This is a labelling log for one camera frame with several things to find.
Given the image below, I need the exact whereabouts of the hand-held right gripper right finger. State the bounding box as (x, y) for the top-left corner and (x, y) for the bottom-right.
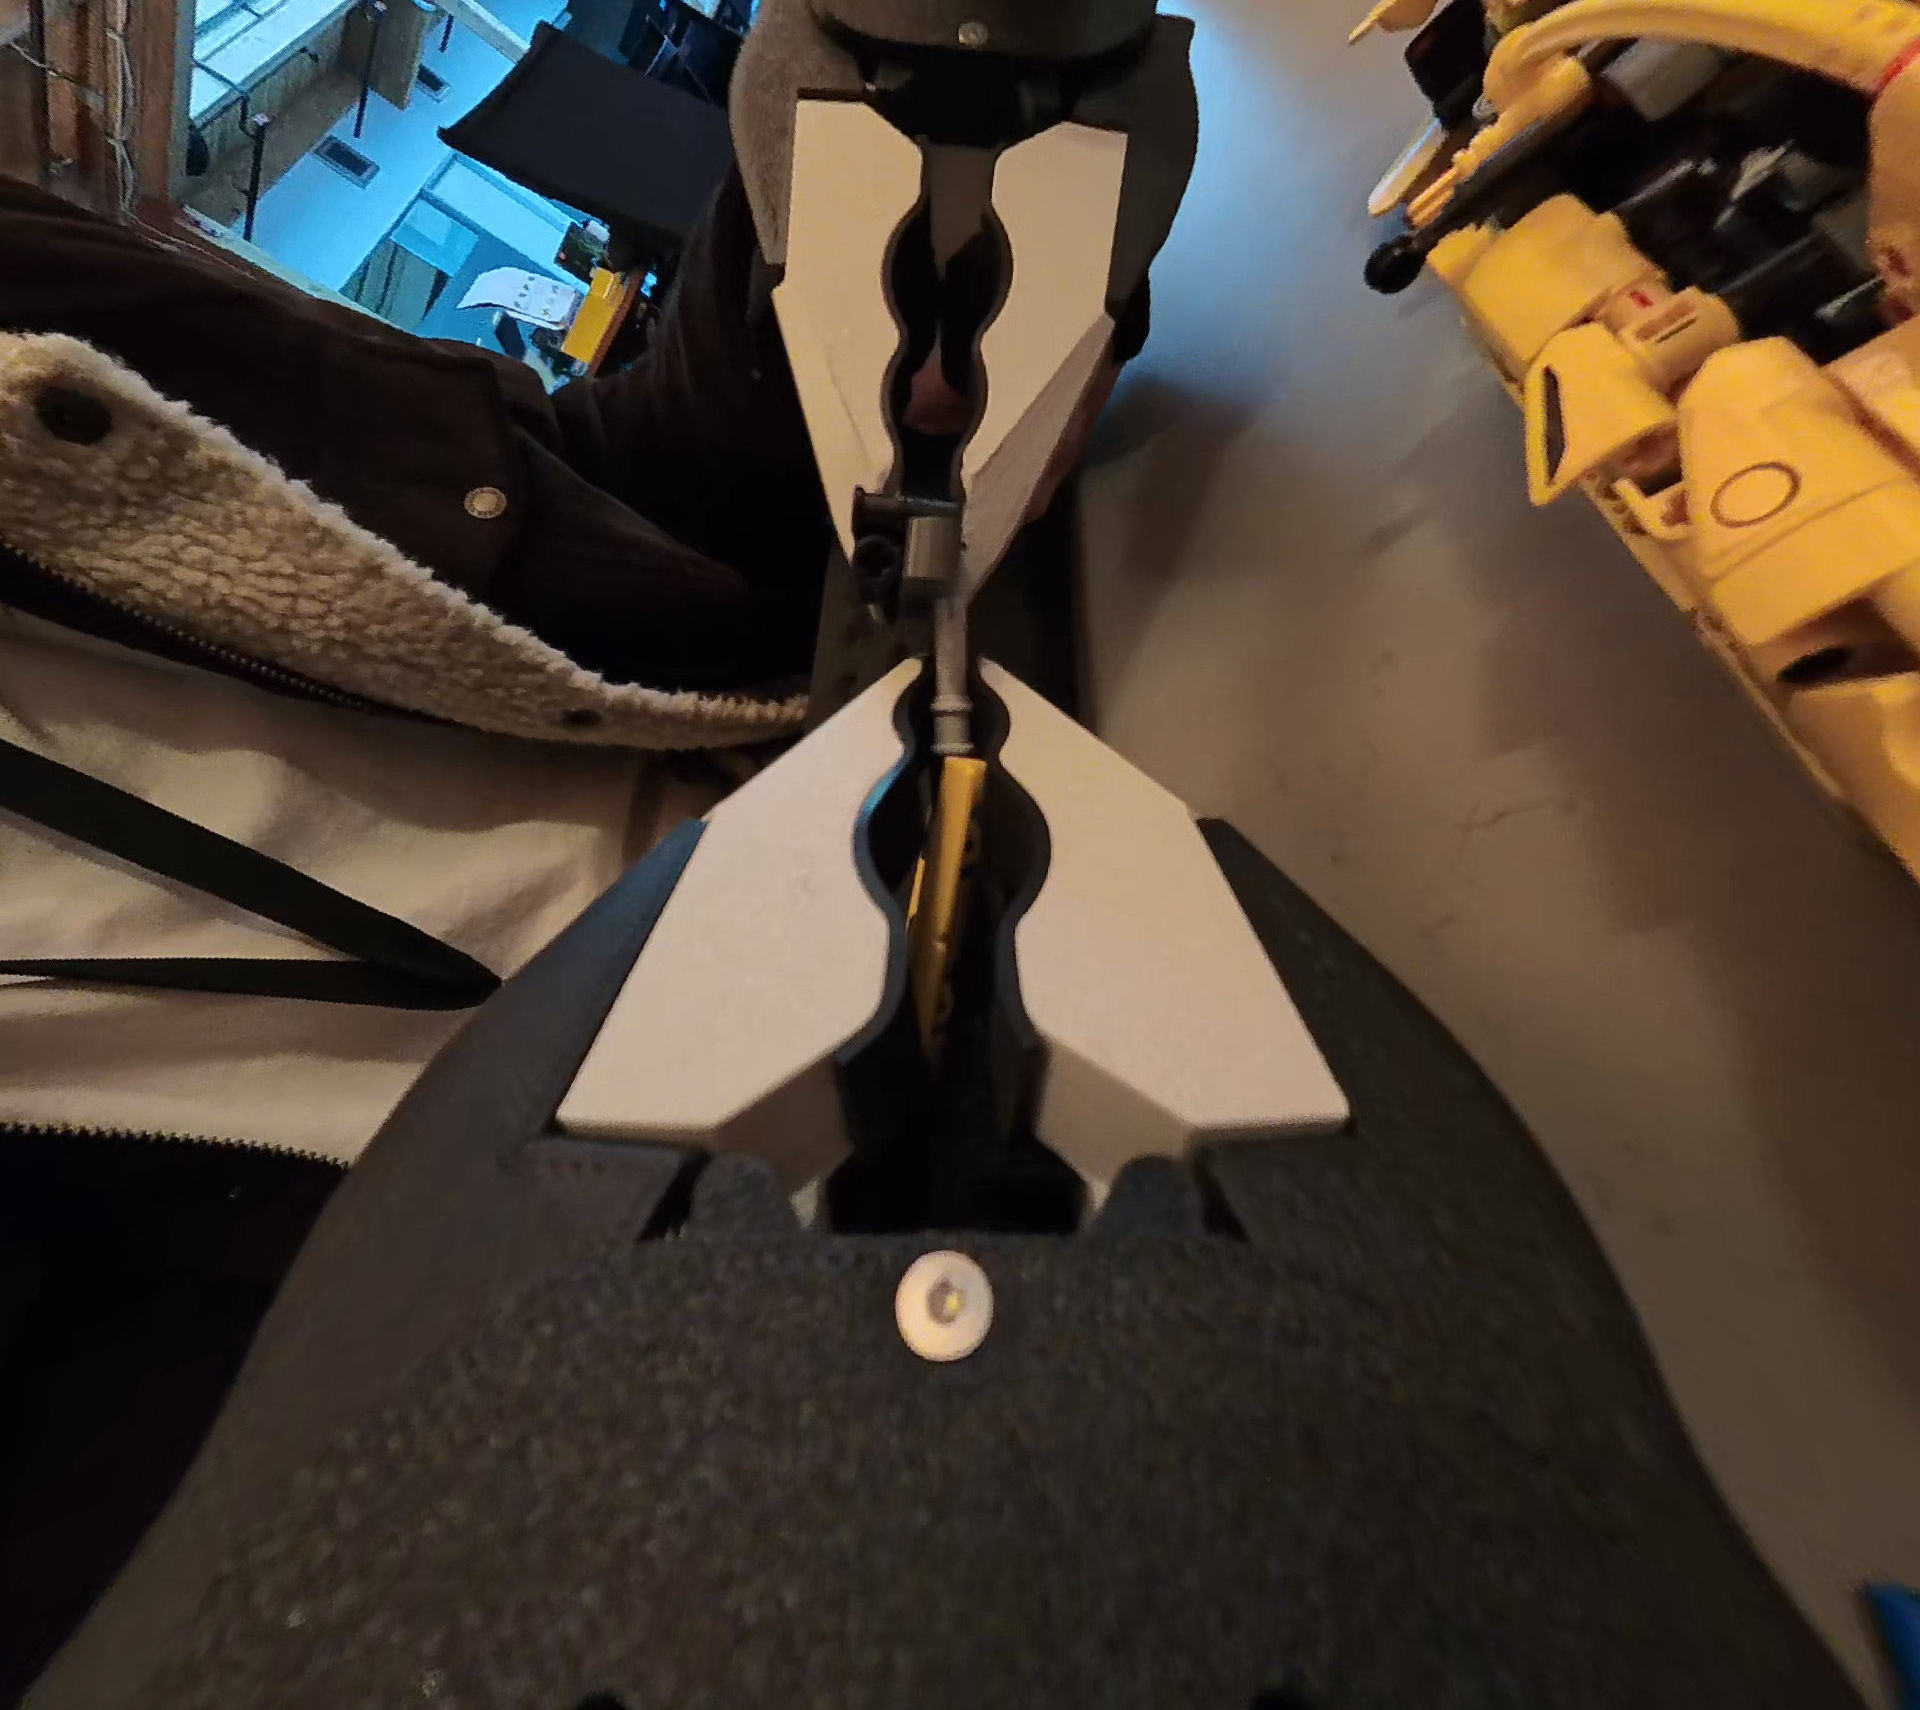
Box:
(955, 661), (1355, 1217)

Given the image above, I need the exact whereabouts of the person's left hand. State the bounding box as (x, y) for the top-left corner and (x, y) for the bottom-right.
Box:
(907, 342), (990, 437)

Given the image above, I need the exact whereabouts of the yellow panel with axle pin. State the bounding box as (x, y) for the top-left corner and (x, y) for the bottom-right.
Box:
(907, 586), (995, 1038)

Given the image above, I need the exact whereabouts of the person's left forearm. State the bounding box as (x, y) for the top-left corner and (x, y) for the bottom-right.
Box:
(547, 162), (847, 692)

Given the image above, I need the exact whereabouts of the white striped shirt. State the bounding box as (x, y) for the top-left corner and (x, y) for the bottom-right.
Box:
(0, 600), (722, 1164)

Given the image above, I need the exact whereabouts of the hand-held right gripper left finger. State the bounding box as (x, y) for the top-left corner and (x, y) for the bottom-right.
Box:
(561, 653), (965, 1238)

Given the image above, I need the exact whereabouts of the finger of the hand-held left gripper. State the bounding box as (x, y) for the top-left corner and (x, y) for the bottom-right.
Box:
(955, 131), (1135, 613)
(767, 87), (933, 574)

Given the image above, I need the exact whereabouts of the blue brick pin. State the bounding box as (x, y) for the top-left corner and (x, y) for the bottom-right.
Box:
(1858, 1582), (1920, 1710)

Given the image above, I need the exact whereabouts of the yellow toy brick car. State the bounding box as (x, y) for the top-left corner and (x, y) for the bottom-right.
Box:
(1346, 0), (1920, 879)

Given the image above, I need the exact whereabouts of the brown fleece-lined jacket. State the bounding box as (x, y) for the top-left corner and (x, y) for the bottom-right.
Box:
(0, 173), (847, 752)

